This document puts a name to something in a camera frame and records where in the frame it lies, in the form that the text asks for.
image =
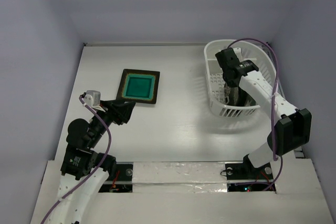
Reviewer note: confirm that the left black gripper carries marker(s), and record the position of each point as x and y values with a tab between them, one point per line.
123	112

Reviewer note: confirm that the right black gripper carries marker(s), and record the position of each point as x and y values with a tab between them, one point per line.
234	95

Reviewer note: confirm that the black floral square plate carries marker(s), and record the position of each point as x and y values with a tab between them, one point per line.
244	99
229	95

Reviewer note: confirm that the teal square plate dark rim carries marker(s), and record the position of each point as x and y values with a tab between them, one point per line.
140	86

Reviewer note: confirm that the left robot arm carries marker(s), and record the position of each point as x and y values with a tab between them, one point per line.
87	164

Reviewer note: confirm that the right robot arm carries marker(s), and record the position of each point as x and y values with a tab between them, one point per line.
290	126

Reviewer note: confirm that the white plastic dish rack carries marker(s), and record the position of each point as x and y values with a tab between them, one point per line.
254	51

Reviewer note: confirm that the silver taped base bar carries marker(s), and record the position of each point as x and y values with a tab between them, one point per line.
178	177

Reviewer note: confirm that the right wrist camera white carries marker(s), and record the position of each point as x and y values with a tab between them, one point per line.
238	52

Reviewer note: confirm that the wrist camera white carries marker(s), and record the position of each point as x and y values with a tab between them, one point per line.
92	98
238	52

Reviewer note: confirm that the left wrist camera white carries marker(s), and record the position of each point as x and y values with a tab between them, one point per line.
92	98

